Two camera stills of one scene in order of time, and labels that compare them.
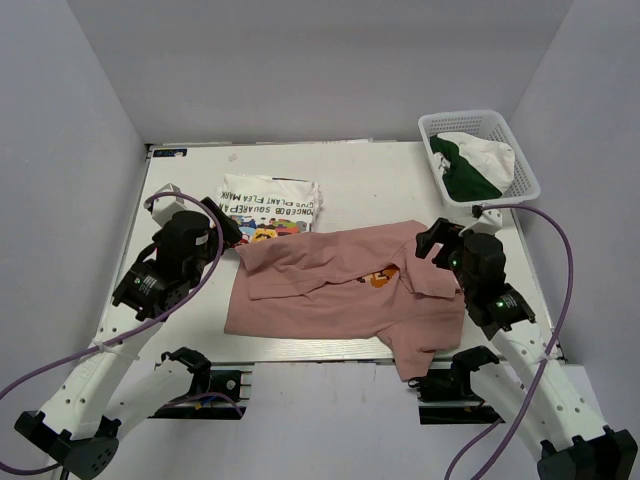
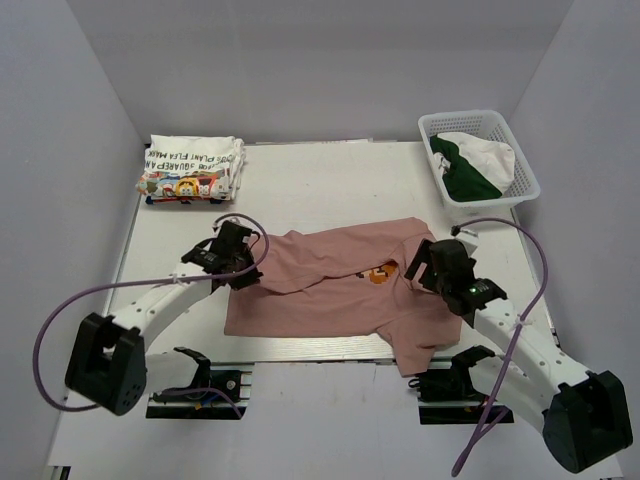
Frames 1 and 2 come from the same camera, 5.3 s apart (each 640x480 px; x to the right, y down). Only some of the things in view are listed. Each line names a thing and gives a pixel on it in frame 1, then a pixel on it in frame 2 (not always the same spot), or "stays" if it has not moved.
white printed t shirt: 267,208 to 191,168
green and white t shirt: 472,167 stays
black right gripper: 439,240 to 427,265
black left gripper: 220,226 to 241,257
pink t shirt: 380,281 stays
